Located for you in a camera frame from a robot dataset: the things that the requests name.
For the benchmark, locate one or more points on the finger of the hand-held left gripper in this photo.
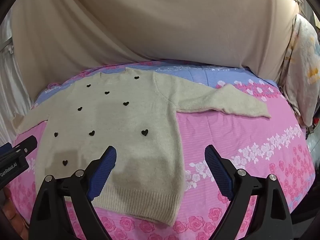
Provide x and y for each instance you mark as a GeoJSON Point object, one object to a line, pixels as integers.
{"type": "Point", "coordinates": [27, 143]}

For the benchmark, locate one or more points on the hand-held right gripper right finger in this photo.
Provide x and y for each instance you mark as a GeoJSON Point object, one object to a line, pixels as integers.
{"type": "Point", "coordinates": [220, 172]}

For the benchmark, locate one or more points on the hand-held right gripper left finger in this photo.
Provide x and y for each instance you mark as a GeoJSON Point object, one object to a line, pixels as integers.
{"type": "Point", "coordinates": [105, 172]}

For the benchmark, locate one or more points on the cream sweater with black hearts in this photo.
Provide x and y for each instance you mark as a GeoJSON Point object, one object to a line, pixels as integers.
{"type": "Point", "coordinates": [120, 120]}

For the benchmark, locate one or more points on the person's left hand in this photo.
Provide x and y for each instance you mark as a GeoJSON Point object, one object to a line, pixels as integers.
{"type": "Point", "coordinates": [11, 207]}

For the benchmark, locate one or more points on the pink floral bed sheet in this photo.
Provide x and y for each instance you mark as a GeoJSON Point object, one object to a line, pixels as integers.
{"type": "Point", "coordinates": [250, 150]}

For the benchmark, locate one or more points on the white curtain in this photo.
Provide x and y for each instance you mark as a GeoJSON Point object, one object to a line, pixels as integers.
{"type": "Point", "coordinates": [12, 87]}

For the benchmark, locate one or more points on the cream printed blanket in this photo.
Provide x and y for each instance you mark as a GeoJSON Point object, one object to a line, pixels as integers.
{"type": "Point", "coordinates": [300, 75]}

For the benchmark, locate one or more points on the beige draped cloth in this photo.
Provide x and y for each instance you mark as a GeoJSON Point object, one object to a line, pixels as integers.
{"type": "Point", "coordinates": [162, 22]}

